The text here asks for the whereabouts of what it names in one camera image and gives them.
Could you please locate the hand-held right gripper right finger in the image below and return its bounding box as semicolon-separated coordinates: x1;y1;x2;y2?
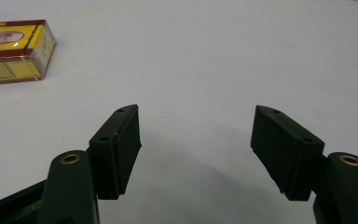
250;105;358;224

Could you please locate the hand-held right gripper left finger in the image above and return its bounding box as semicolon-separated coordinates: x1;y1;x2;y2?
37;104;143;224

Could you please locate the yellow and red box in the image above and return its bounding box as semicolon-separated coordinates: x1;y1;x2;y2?
0;19;58;87

